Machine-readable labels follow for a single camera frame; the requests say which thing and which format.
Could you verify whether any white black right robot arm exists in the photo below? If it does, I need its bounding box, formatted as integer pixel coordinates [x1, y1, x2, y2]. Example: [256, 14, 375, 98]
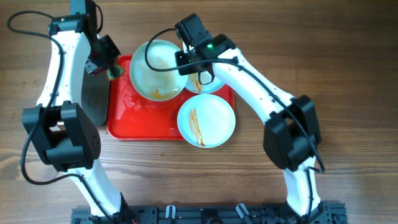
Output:
[174, 14, 325, 218]

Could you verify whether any green yellow sponge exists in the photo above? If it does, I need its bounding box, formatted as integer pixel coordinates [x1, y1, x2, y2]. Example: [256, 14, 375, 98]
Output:
[106, 63, 125, 80]

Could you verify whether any black water tray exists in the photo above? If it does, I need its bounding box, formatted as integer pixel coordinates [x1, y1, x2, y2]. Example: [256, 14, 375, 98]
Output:
[81, 71, 109, 126]

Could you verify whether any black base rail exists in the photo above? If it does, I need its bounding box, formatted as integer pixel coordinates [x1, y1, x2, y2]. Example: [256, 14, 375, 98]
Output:
[70, 202, 347, 224]

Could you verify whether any small white plate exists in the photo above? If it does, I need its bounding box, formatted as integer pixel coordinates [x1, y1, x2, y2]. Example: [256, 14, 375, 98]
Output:
[185, 72, 224, 94]

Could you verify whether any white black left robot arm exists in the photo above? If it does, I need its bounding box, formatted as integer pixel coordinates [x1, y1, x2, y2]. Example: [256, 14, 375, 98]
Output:
[22, 1, 135, 223]

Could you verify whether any white plate with sauce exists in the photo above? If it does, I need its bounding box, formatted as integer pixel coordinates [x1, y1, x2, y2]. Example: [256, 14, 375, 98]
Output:
[177, 94, 236, 148]

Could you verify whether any large white plate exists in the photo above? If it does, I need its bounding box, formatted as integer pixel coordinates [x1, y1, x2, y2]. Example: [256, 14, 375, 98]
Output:
[129, 40, 188, 101]

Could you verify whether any red plastic tray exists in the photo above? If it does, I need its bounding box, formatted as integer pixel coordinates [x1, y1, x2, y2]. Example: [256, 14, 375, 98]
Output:
[106, 54, 236, 141]

